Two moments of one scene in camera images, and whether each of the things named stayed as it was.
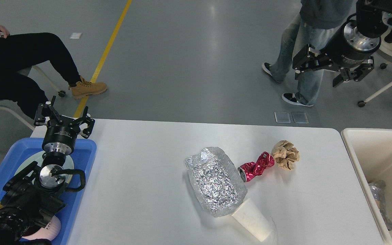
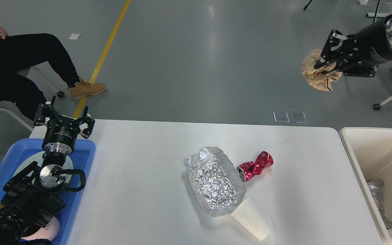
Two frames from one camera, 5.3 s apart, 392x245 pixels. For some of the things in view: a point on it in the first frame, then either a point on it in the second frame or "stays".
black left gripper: [61, 138] stays
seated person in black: [1, 55] stays
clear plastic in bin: [378, 187] stays
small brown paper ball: [285, 154] -> [316, 76]
